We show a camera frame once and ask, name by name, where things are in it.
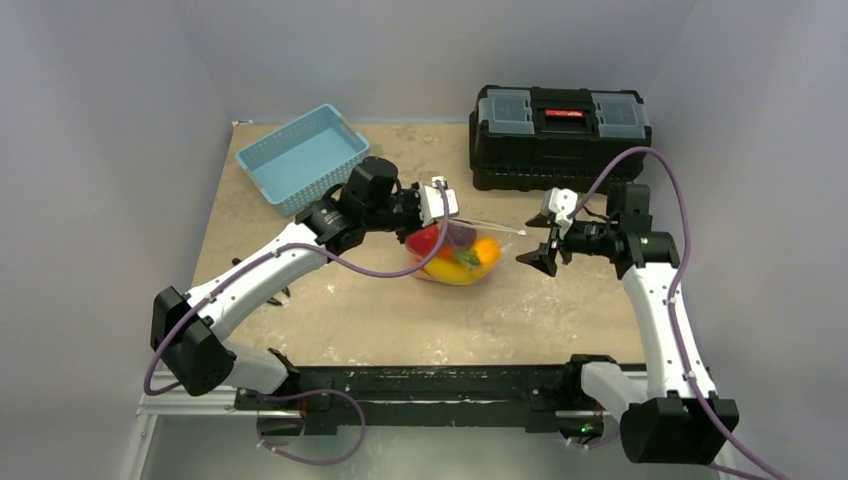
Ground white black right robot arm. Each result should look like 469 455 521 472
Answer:
516 184 739 465

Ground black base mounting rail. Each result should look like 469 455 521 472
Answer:
235 362 609 441

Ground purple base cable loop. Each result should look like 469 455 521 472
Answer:
256 392 365 468

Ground black plastic toolbox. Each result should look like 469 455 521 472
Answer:
469 85 653 193

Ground red fake apple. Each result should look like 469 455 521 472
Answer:
405 224 441 257

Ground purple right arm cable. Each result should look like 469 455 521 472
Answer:
572 146 790 480

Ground polka dot zip top bag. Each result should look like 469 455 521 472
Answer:
413 218 527 283

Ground light blue perforated basket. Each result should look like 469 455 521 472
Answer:
235 104 370 217

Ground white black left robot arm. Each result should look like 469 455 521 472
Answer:
144 156 458 409

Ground purple fake cabbage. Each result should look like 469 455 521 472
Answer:
445 222 478 251

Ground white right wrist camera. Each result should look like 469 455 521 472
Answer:
540 188 579 231

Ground black handled pliers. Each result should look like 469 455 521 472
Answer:
231 257 291 307

